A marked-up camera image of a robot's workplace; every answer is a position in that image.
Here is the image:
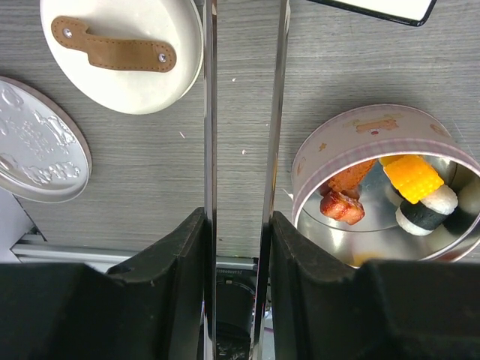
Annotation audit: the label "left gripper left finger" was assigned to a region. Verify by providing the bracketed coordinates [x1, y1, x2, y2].
[1, 208, 205, 359]

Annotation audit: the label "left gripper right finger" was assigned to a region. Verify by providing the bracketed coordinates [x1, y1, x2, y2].
[270, 213, 479, 359]

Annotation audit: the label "food pieces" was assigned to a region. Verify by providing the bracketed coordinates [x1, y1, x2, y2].
[318, 154, 479, 236]

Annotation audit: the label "pink metal bowl container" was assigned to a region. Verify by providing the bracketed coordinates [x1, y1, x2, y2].
[291, 104, 479, 267]

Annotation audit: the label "metal tongs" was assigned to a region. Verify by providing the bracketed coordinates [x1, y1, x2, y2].
[202, 1, 290, 359]

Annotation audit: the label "flat metal inner lid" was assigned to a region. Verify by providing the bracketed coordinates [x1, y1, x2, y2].
[1, 76, 92, 203]

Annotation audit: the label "white square plate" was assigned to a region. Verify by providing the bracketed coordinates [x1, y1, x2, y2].
[311, 0, 437, 27]

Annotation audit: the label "white lid with brown strap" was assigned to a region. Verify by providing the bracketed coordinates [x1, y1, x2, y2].
[40, 1, 203, 115]

